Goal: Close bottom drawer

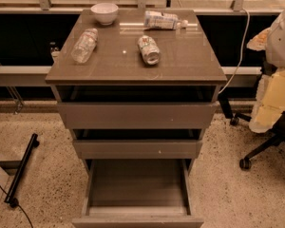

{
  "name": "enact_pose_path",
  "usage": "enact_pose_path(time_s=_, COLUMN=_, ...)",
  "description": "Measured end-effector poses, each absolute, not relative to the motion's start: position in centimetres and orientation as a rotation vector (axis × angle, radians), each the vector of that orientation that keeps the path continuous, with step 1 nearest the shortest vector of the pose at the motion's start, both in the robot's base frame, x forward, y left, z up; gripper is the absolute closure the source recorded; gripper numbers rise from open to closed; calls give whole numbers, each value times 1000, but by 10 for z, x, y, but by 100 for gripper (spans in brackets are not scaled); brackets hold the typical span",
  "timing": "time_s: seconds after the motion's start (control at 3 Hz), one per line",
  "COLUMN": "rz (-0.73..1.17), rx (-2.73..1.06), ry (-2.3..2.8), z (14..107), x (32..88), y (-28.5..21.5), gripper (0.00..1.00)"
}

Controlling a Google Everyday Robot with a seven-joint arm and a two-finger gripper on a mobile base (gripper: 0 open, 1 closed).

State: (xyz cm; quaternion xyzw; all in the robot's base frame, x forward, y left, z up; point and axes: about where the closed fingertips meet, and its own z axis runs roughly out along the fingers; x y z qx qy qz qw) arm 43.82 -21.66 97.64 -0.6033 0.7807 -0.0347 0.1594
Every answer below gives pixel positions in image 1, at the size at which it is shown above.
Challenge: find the grey bottom drawer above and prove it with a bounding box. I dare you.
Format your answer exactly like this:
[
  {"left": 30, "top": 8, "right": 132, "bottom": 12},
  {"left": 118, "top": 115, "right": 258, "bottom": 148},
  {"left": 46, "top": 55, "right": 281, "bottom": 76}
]
[{"left": 72, "top": 159, "right": 203, "bottom": 228}]

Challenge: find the grey drawer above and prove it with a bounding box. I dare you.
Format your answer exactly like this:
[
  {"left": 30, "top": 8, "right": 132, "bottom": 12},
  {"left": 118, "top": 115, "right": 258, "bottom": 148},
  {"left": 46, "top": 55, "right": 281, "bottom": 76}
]
[
  {"left": 72, "top": 159, "right": 203, "bottom": 228},
  {"left": 56, "top": 85, "right": 219, "bottom": 130},
  {"left": 73, "top": 129, "right": 202, "bottom": 159}
]

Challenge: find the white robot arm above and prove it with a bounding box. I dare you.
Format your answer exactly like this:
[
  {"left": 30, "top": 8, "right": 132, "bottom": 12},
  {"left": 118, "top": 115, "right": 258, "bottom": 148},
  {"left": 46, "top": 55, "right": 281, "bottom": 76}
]
[{"left": 247, "top": 10, "right": 285, "bottom": 133}]

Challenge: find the grey top drawer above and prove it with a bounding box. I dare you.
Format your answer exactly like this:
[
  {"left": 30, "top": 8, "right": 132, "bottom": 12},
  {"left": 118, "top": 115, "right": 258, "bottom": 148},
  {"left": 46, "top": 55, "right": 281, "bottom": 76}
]
[{"left": 56, "top": 85, "right": 219, "bottom": 130}]

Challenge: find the grey drawer cabinet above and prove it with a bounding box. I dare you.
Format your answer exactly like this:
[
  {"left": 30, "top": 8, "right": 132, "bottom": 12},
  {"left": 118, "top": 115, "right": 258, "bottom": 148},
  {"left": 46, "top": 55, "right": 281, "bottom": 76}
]
[{"left": 45, "top": 9, "right": 228, "bottom": 176}]

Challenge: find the grey middle drawer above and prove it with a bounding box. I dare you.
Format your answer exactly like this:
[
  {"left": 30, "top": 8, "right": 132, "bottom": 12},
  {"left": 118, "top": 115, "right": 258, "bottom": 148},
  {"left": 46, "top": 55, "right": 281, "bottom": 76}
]
[{"left": 73, "top": 129, "right": 202, "bottom": 159}]

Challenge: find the black office chair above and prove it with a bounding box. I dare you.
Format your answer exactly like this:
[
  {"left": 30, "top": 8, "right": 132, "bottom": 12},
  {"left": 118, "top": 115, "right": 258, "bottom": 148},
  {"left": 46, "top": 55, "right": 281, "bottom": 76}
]
[{"left": 218, "top": 93, "right": 285, "bottom": 170}]

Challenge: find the crushed soda can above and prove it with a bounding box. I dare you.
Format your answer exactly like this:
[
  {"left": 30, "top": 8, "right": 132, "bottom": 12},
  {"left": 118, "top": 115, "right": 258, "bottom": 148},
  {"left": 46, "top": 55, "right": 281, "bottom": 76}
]
[{"left": 138, "top": 35, "right": 161, "bottom": 66}]

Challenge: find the white labelled plastic bottle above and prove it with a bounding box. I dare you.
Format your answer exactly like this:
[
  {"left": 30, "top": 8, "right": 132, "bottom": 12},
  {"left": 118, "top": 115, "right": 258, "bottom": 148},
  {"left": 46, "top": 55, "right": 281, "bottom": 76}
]
[{"left": 144, "top": 10, "right": 188, "bottom": 30}]

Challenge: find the white ceramic bowl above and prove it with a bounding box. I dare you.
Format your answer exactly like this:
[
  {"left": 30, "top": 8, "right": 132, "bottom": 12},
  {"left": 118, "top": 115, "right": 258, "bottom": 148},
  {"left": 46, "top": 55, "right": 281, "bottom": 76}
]
[{"left": 90, "top": 3, "right": 119, "bottom": 26}]

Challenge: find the clear plastic water bottle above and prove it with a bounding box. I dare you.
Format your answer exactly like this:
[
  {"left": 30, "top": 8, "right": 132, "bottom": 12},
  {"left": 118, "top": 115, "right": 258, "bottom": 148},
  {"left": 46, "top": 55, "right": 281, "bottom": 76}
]
[{"left": 71, "top": 28, "right": 98, "bottom": 64}]

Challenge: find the small bottle behind cabinet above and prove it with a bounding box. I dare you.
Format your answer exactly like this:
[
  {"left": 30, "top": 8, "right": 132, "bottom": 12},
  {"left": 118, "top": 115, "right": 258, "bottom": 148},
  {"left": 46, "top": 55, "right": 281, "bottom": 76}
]
[{"left": 49, "top": 42, "right": 60, "bottom": 60}]

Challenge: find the black metal stand bar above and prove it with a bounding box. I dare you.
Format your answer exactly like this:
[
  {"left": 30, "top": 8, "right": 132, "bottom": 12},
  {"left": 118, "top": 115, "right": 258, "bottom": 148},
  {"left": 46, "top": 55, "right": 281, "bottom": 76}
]
[{"left": 5, "top": 133, "right": 39, "bottom": 208}]

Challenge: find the white cable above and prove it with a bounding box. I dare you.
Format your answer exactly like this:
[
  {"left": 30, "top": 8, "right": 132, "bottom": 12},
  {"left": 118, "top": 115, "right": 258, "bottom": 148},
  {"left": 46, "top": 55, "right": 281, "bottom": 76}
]
[{"left": 218, "top": 7, "right": 251, "bottom": 95}]

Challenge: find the black floor cable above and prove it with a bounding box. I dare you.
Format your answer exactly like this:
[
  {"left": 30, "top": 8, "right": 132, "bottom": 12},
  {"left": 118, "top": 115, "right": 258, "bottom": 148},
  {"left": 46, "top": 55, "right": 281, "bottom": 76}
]
[{"left": 0, "top": 171, "right": 34, "bottom": 228}]

